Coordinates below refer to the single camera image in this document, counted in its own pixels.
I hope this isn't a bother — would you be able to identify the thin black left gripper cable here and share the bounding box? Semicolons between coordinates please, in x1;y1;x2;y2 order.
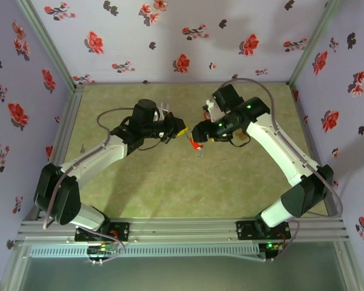
138;138;163;152

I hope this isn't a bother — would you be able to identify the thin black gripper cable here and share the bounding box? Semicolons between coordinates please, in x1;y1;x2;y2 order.
229;133;251;149
138;138;163;152

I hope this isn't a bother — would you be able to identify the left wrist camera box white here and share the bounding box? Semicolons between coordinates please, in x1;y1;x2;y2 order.
153;102;174;121

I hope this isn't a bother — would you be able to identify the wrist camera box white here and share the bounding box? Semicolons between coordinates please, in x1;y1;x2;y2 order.
203;98;223;124
153;102;174;121

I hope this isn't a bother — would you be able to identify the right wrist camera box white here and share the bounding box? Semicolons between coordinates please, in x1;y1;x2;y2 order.
203;98;223;124

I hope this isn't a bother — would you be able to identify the thin black right gripper cable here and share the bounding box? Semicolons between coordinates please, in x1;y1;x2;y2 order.
229;133;251;149

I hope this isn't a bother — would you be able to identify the grey right arm cable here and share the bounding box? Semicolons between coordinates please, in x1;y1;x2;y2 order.
220;78;344;263

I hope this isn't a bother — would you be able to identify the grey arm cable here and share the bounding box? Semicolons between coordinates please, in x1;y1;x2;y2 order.
43;107;135;265
220;78;344;263

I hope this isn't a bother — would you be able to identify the grey left arm cable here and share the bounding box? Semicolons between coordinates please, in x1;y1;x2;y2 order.
43;107;135;265

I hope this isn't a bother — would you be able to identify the thin aluminium frame rail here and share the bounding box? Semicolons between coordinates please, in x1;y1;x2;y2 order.
80;81;292;87

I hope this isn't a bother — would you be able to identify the aluminium side frame rail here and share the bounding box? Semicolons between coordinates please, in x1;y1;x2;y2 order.
289;84;343;218
24;84;85;221

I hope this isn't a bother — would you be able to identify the aluminium frame rail wide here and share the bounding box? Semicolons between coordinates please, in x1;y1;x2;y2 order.
16;217;350;245

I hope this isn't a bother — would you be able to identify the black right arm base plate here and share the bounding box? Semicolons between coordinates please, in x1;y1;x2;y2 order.
235;220;292;242

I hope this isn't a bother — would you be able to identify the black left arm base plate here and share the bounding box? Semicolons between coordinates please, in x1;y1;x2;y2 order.
75;222;130;243

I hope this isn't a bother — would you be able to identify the aluminium frame post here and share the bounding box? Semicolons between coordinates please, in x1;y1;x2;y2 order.
333;242;364;291
0;242;31;291
286;0;344;86
15;0;79;89

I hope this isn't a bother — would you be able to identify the grey slotted cable duct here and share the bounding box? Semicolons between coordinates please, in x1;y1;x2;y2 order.
29;244;260;258

